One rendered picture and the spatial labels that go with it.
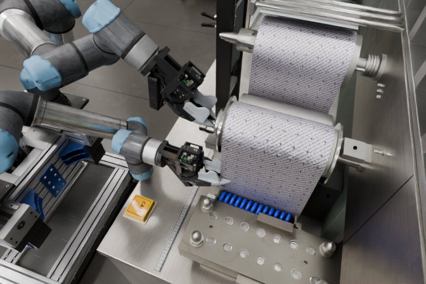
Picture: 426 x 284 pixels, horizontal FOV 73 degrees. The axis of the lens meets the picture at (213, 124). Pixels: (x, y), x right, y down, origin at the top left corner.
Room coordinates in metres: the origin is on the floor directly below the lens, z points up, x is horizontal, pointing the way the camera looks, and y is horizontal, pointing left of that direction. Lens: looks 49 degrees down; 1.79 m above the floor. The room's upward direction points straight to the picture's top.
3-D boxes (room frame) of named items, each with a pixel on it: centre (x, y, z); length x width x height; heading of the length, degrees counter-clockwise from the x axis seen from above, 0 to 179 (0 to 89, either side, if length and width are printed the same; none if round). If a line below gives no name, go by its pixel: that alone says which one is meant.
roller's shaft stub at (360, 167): (0.37, -0.31, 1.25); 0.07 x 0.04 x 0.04; 69
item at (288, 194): (0.38, -0.13, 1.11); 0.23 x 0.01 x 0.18; 69
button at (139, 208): (0.41, 0.24, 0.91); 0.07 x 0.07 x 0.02; 69
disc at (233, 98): (0.48, -0.04, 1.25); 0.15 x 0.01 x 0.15; 159
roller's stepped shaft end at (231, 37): (0.74, -0.05, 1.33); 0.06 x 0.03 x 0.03; 69
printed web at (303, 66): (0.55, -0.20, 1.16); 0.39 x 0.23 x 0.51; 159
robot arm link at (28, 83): (0.96, 0.75, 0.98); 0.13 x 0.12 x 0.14; 132
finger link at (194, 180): (0.42, 0.04, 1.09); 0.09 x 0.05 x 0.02; 68
